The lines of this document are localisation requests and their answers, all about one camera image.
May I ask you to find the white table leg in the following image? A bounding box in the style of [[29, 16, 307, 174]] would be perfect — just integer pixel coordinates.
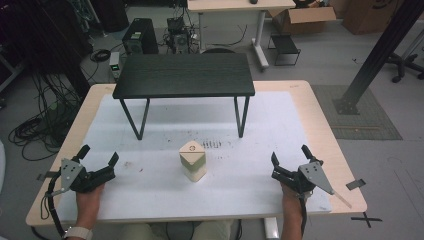
[[263, 216, 281, 240]]

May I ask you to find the person's left hand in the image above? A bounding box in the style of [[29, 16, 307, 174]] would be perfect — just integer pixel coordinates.
[[75, 182, 106, 231]]

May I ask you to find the black computer tower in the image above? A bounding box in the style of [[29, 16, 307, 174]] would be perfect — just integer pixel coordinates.
[[121, 17, 160, 56]]

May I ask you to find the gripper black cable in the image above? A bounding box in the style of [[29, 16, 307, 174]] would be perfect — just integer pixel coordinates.
[[40, 171, 68, 238], [299, 192, 310, 236]]

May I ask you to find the black table clip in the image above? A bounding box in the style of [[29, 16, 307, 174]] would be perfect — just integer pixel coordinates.
[[36, 170, 61, 182], [345, 178, 367, 192]]

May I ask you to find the open cardboard box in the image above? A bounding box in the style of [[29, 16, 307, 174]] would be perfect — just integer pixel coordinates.
[[267, 5, 337, 36]]

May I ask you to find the coiled black cable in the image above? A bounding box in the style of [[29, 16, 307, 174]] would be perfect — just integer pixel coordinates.
[[90, 48, 112, 63]]

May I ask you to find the black small shelf table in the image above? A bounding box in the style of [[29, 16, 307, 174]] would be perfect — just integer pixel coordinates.
[[112, 52, 256, 141]]

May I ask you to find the person's left leg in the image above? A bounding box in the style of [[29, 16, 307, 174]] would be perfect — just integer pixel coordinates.
[[119, 221, 168, 240]]

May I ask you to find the person's right leg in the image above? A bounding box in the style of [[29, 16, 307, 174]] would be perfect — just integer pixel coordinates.
[[192, 219, 235, 240]]

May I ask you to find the large closed cardboard box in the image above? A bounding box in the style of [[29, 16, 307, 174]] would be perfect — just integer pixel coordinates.
[[342, 0, 402, 36]]

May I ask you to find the beige triangular wooden box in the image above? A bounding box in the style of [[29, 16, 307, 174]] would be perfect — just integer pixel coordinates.
[[178, 140, 208, 183]]

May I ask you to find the person's right hand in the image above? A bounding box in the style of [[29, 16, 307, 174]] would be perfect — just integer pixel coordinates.
[[280, 182, 304, 218]]

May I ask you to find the black office chair base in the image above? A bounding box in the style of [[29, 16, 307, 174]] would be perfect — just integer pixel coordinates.
[[385, 50, 424, 84]]

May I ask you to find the person's leg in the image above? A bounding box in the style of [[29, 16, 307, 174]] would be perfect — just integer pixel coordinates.
[[119, 221, 168, 240], [192, 219, 235, 240]]

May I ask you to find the white desk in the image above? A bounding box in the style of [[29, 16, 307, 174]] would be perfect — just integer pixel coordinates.
[[186, 0, 297, 70]]

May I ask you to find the grey floor mat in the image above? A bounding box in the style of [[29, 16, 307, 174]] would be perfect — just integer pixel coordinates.
[[311, 83, 404, 141]]

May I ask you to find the white table mat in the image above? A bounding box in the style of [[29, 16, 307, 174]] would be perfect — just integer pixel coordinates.
[[57, 91, 333, 224]]

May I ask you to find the black floor cable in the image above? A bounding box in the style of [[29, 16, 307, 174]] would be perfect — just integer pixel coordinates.
[[209, 24, 249, 48]]

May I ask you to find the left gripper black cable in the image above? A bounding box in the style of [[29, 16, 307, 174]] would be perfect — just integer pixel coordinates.
[[40, 171, 68, 238]]

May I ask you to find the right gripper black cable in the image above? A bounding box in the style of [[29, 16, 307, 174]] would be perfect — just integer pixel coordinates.
[[299, 192, 310, 236]]

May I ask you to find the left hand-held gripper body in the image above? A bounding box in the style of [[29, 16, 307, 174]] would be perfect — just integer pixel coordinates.
[[49, 158, 117, 198]]

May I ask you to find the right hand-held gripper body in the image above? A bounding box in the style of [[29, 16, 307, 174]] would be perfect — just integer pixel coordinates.
[[270, 160, 353, 210]]

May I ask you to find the tangle of black cables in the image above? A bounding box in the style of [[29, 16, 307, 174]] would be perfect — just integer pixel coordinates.
[[7, 71, 85, 162]]

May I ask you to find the black metal step stool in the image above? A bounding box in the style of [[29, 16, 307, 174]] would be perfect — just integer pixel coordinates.
[[267, 33, 302, 67]]

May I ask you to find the dark curtain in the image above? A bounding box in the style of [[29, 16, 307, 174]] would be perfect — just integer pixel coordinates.
[[0, 0, 95, 98]]

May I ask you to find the black metal post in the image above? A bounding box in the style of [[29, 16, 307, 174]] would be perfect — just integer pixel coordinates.
[[332, 0, 424, 116]]

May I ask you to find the white wrist watch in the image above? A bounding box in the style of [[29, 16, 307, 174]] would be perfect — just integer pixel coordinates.
[[62, 226, 94, 240]]

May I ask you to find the open frame computer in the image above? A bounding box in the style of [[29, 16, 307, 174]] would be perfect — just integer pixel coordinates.
[[165, 16, 193, 55]]

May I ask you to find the small white power unit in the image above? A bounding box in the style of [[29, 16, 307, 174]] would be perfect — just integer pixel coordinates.
[[108, 51, 121, 81]]

